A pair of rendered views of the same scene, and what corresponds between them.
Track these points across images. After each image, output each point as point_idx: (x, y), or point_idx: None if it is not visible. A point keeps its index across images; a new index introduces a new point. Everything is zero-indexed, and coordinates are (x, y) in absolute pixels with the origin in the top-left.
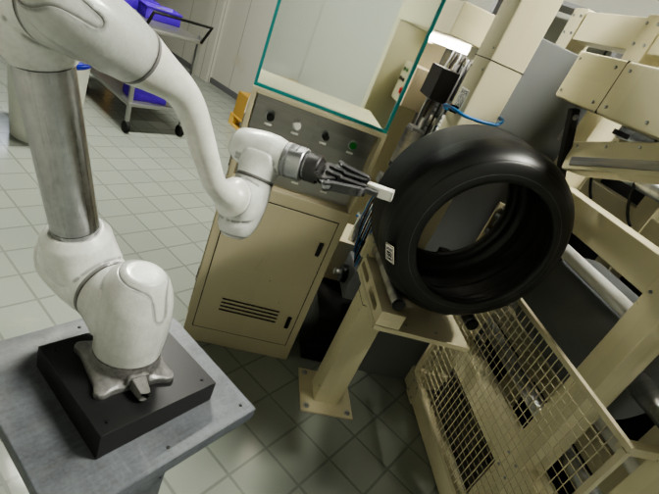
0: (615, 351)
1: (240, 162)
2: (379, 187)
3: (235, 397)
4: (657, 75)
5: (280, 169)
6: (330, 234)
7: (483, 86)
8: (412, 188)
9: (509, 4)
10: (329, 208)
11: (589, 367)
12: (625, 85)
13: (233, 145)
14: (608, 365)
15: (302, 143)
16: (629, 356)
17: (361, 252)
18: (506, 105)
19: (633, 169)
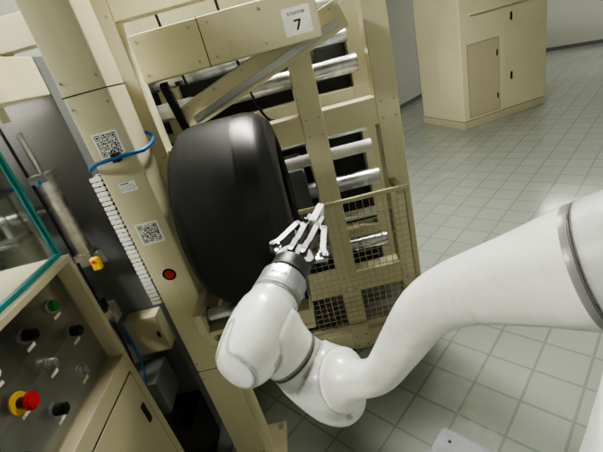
0: (328, 178)
1: (291, 360)
2: (318, 212)
3: (442, 448)
4: (236, 13)
5: (299, 304)
6: (137, 387)
7: (123, 115)
8: (270, 208)
9: (54, 26)
10: (113, 374)
11: (327, 198)
12: (215, 34)
13: (266, 365)
14: (333, 186)
15: (18, 379)
16: (335, 171)
17: (205, 336)
18: (80, 134)
19: (254, 83)
